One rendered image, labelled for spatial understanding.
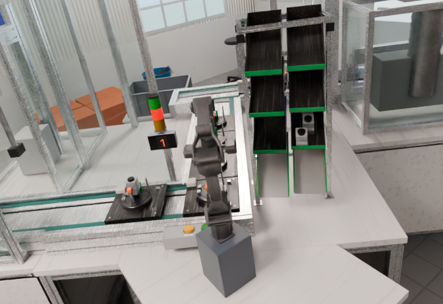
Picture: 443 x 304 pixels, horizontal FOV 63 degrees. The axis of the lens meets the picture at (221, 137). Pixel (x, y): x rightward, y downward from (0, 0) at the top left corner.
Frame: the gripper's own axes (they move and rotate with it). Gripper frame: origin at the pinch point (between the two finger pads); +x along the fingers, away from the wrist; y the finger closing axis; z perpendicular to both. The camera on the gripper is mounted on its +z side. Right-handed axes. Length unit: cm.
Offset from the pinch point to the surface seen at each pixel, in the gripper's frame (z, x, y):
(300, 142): 12.3, 3.3, -33.8
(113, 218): 8, 29, 47
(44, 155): 33, 8, 82
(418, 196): 66, 81, -112
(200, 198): 13.8, 26.8, 9.7
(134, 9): 34, -50, 24
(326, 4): 127, -26, -71
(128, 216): 9, 29, 40
